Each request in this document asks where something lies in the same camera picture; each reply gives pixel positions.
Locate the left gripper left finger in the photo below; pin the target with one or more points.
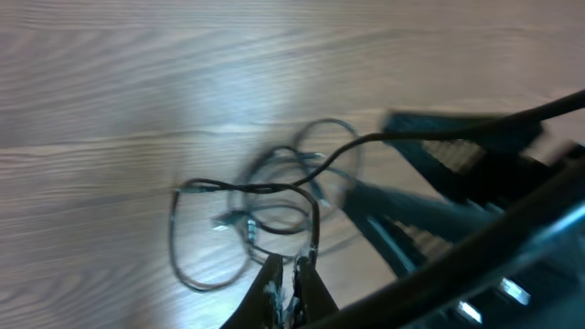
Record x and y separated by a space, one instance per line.
261 307

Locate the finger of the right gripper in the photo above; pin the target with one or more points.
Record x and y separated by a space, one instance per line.
381 214

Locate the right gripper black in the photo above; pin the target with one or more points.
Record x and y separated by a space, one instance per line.
528 253

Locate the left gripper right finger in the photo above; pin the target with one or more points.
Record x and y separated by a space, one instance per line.
311 301

